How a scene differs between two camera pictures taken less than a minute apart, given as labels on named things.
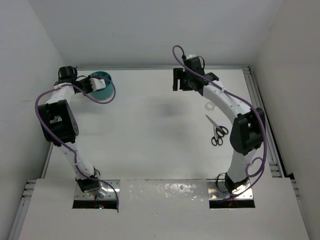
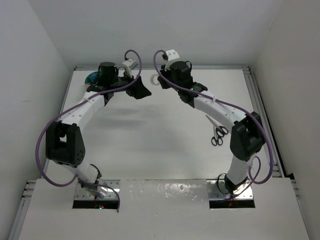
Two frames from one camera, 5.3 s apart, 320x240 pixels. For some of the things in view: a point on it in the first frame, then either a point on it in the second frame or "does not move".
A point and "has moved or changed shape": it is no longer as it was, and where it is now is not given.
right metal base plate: (217, 190) does not move
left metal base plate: (88, 195) does not move
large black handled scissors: (221, 130) does not move
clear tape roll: (210, 106) has moved or changed shape
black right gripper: (178, 73) to (164, 84)
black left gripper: (88, 80) to (138, 90)
